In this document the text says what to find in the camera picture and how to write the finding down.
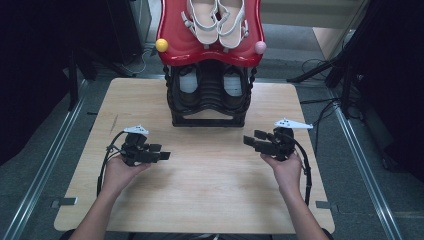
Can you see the metal floor rail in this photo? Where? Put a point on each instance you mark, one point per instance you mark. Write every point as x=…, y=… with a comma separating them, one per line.
x=365, y=166
x=46, y=160

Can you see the white sandal with rhinestone buckle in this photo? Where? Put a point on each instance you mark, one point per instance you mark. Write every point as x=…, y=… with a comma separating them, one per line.
x=230, y=20
x=205, y=16

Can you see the black leather shoe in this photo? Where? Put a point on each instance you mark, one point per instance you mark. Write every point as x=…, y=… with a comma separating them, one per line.
x=188, y=96
x=235, y=98

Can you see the grey tape strip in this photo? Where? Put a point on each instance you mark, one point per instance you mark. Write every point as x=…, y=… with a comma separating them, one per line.
x=65, y=202
x=325, y=205

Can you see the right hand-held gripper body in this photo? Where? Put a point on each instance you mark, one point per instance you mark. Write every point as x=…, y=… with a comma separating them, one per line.
x=281, y=146

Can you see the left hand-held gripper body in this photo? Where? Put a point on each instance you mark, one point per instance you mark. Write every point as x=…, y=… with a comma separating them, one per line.
x=136, y=153

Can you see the black curtain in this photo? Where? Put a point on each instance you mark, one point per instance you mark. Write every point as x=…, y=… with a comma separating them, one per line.
x=33, y=50
x=400, y=100

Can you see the black tripod stand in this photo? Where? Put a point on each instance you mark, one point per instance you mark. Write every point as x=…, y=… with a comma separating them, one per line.
x=346, y=86

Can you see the person's left hand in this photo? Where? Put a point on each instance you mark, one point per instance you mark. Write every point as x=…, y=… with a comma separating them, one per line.
x=120, y=176

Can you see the black metal stand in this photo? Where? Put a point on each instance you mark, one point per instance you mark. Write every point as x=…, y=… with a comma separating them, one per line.
x=72, y=86

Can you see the person's right hand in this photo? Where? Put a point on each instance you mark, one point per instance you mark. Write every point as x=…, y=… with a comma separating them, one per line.
x=288, y=173

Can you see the beige wooden panel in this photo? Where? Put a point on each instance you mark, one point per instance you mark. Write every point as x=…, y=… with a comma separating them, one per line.
x=330, y=40

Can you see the red and black shoe rack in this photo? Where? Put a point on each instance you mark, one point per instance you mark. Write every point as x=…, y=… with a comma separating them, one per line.
x=176, y=50

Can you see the grey cabinet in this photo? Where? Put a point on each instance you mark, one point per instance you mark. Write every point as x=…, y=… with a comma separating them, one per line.
x=145, y=26

